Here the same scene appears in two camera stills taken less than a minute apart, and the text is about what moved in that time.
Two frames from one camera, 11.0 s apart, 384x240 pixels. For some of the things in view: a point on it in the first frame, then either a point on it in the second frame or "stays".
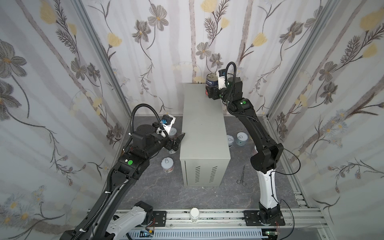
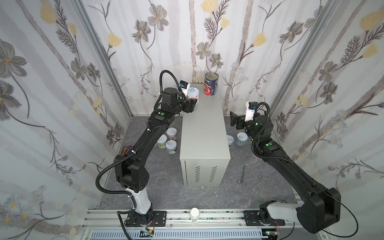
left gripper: (172, 142) -> (190, 105)
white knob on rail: (194, 214) stays
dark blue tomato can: (211, 79) stays
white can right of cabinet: (230, 140) stays
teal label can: (242, 138) stays
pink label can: (167, 164) -> (193, 92)
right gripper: (210, 91) -> (240, 121)
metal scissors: (238, 181) stays
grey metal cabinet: (204, 153) stays
